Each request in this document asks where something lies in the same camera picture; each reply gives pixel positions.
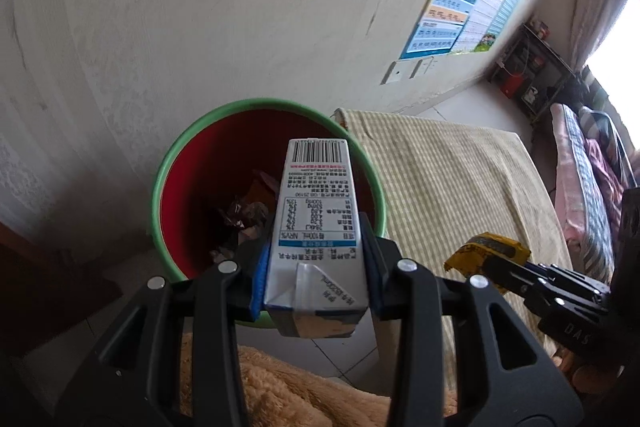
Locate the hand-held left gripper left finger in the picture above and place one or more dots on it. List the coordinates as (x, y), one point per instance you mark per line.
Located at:
(261, 277)

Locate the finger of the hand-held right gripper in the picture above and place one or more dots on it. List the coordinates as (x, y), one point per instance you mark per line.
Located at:
(565, 279)
(515, 282)

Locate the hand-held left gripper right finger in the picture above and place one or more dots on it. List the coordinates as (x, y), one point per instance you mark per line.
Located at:
(374, 267)

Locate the yellow wrapper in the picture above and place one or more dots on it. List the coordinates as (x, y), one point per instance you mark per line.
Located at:
(475, 252)

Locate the white milk carton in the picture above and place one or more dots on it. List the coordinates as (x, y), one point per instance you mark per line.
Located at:
(315, 217)

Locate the orange snack packet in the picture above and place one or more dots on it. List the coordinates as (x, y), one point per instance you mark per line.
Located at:
(260, 192)

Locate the red bin with green rim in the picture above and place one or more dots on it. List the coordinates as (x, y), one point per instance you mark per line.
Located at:
(210, 147)

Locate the person's right hand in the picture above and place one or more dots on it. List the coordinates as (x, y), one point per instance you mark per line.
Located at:
(575, 372)

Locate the crumpled silver foil wrapper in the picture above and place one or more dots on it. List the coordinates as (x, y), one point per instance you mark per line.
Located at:
(245, 217)

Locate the bed with plaid sheet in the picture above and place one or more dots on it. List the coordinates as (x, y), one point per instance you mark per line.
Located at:
(575, 187)

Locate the purple quilt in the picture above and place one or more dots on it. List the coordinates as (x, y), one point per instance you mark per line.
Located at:
(605, 177)

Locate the tan plush fabric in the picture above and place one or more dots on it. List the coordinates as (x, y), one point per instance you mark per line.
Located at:
(300, 387)

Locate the yellow striped tablecloth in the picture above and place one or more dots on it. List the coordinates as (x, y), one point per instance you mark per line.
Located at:
(440, 167)

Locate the red container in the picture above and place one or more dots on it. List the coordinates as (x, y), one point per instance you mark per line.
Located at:
(515, 87)

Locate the dark wooden furniture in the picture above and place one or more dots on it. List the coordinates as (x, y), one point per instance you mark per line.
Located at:
(50, 287)

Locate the dark metal shelf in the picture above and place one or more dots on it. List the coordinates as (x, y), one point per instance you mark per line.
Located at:
(540, 62)

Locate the bright window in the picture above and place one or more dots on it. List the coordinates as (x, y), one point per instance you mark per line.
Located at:
(625, 47)

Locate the white wall socket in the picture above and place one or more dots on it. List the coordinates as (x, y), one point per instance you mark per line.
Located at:
(428, 65)
(392, 72)
(416, 68)

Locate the white chart wall poster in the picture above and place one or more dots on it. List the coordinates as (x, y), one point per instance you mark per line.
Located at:
(487, 12)

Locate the green-bordered wall poster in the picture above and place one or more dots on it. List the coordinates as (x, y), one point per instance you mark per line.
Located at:
(507, 7)

